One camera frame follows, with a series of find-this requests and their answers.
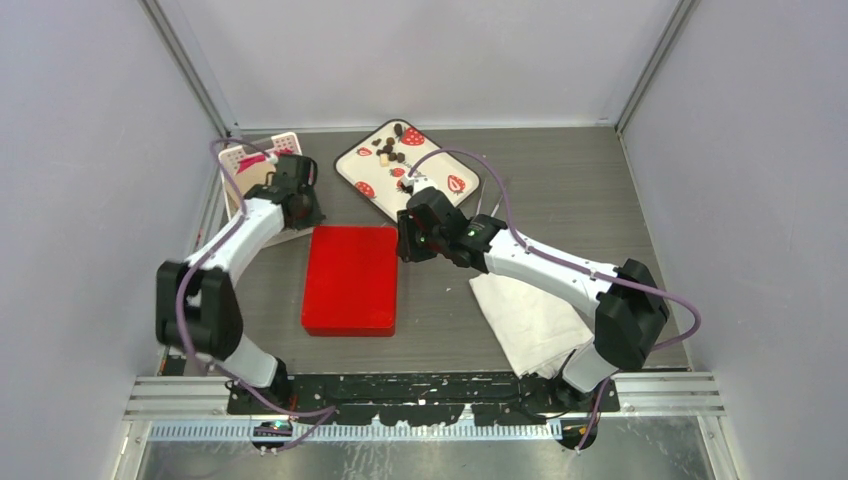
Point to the white folded cloth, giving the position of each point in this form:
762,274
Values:
536,330

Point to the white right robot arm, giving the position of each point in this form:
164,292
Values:
628,309

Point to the pink tissue paper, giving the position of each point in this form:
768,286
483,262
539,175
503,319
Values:
247,162

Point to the red box lid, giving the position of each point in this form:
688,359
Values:
351,282

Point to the white plastic basket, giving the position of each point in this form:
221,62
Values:
281,143

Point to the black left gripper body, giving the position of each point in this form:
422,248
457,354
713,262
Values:
312,214

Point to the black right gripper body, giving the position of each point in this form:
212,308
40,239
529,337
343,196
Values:
418,245

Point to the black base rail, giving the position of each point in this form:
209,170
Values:
439,399

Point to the tan paper bag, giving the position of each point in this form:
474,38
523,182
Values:
247,179

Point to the metal tongs with grey handle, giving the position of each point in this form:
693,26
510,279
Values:
490,199

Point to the strawberry print tray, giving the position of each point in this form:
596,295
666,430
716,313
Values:
375,166

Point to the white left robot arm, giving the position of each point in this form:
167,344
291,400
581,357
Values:
196,307

